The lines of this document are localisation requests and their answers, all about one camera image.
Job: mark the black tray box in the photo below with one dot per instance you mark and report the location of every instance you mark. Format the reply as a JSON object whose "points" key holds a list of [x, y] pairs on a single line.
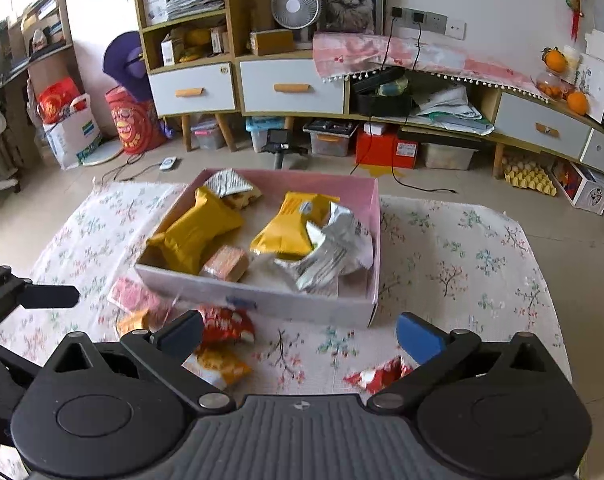
{"points": [[381, 102]]}

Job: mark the yellow egg tray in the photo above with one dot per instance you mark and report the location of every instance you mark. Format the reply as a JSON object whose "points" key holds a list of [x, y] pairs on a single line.
{"points": [[529, 177]]}

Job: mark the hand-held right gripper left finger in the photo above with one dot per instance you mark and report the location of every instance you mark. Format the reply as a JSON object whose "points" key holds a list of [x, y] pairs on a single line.
{"points": [[182, 332]]}

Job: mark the tall wooden shelf unit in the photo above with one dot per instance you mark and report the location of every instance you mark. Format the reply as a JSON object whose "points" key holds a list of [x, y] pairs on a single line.
{"points": [[142, 35]]}

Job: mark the white snack packet dark label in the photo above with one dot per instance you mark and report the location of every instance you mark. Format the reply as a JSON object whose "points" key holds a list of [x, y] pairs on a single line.
{"points": [[229, 185]]}

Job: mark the red plastic bag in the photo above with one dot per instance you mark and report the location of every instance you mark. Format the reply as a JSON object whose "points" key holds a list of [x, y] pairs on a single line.
{"points": [[57, 100]]}

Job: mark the white paper shopping bag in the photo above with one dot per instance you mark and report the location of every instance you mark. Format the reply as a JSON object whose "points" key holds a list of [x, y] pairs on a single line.
{"points": [[74, 135]]}

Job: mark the orange white snack packet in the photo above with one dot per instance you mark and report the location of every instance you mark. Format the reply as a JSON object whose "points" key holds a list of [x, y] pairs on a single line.
{"points": [[217, 367]]}

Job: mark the long wooden low cabinet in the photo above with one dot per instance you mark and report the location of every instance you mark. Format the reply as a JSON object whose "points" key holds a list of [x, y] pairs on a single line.
{"points": [[486, 87]]}

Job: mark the silver snack packet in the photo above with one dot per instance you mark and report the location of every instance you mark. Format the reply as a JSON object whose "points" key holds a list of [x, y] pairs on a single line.
{"points": [[332, 255]]}

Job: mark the clear storage bin blue lid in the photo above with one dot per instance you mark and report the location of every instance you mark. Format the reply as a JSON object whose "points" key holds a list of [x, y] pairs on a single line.
{"points": [[264, 135]]}

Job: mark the red cardboard box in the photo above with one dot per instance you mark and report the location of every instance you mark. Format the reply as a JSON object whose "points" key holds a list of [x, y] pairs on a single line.
{"points": [[386, 152]]}

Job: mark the plain yellow snack packet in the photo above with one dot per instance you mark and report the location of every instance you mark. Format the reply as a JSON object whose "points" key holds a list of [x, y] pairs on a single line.
{"points": [[197, 232]]}

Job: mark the red white patterned candy packet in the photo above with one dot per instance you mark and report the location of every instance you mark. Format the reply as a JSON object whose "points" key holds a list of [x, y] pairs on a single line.
{"points": [[376, 375]]}

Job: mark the purple hat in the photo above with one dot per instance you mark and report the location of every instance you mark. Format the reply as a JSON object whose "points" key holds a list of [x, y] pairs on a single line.
{"points": [[127, 60]]}

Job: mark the red printed bag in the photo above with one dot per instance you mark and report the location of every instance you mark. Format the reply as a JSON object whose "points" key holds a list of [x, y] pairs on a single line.
{"points": [[134, 122]]}

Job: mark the pink tasselled cloth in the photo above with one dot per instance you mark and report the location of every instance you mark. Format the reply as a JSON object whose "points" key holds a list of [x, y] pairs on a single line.
{"points": [[441, 60]]}

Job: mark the white round base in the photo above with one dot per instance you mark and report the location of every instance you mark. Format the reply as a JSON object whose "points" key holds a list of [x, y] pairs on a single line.
{"points": [[102, 152]]}

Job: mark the white decorated box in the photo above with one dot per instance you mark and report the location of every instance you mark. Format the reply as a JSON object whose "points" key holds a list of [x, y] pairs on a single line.
{"points": [[589, 187]]}

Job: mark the pile of folded cloths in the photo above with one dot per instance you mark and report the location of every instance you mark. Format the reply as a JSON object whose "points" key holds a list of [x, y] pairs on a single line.
{"points": [[451, 107]]}

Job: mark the glass jar of small oranges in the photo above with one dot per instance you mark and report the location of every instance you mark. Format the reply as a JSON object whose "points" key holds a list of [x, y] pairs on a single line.
{"points": [[549, 87]]}

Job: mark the clear wafer biscuit packet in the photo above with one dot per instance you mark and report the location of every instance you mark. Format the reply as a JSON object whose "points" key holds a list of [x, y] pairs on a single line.
{"points": [[224, 262]]}

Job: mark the wall power outlets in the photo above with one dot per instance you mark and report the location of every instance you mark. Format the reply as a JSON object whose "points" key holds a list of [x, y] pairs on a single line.
{"points": [[431, 22]]}

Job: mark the small white carton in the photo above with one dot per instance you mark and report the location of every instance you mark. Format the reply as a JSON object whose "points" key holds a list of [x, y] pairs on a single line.
{"points": [[169, 52]]}

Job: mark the orange with leaves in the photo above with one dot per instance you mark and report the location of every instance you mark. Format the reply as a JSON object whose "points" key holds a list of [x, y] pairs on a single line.
{"points": [[555, 60]]}

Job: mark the clear storage bin dark lid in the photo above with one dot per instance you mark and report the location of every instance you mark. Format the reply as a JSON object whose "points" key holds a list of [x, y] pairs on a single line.
{"points": [[449, 155]]}

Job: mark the wooden bookshelf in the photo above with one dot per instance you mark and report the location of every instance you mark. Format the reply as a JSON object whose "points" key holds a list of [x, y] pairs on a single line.
{"points": [[47, 60]]}

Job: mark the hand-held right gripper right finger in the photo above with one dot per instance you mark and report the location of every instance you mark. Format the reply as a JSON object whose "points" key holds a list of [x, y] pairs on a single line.
{"points": [[421, 337]]}

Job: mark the white printed card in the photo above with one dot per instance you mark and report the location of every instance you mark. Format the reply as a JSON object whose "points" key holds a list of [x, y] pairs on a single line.
{"points": [[594, 85]]}

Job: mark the black camera on tripod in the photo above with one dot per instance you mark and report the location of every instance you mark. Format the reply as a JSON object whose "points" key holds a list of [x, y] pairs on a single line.
{"points": [[279, 140]]}

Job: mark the pink snack packet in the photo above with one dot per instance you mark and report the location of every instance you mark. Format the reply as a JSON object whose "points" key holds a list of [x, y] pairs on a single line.
{"points": [[137, 297]]}

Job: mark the red hanging ornament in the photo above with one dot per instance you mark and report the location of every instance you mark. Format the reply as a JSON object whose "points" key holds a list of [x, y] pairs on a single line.
{"points": [[575, 10]]}

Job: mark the pink cardboard box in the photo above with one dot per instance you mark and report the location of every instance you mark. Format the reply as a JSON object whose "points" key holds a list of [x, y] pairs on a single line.
{"points": [[282, 302]]}

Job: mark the white desk fan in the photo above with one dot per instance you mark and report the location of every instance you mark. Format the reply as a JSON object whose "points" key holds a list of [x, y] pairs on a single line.
{"points": [[296, 7]]}

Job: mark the small clear storage bin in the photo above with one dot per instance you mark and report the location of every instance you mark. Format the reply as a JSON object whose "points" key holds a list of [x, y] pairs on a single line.
{"points": [[208, 136]]}

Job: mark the yellow snack packet red print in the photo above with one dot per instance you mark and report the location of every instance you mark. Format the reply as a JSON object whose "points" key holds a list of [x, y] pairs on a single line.
{"points": [[287, 225]]}

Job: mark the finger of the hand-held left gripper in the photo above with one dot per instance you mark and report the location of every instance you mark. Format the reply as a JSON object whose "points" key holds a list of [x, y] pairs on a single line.
{"points": [[52, 296], [12, 360]]}

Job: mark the stack of papers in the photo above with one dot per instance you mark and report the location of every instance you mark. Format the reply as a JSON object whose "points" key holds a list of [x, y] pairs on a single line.
{"points": [[197, 2]]}

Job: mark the brown cardboard box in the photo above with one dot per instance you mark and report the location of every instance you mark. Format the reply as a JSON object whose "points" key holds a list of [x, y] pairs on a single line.
{"points": [[272, 42]]}

